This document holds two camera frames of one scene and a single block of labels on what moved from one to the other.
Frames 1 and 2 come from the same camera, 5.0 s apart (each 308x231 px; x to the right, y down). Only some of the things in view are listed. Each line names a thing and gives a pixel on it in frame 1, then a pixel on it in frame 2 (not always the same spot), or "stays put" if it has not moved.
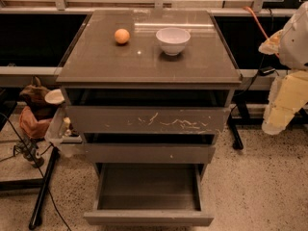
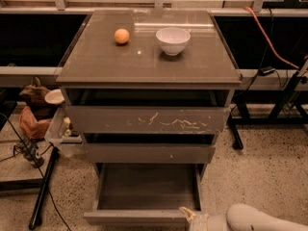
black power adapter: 266,70 stays put
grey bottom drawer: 150,194 stays put
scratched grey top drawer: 150,119 stays put
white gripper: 295,43 → 208,220
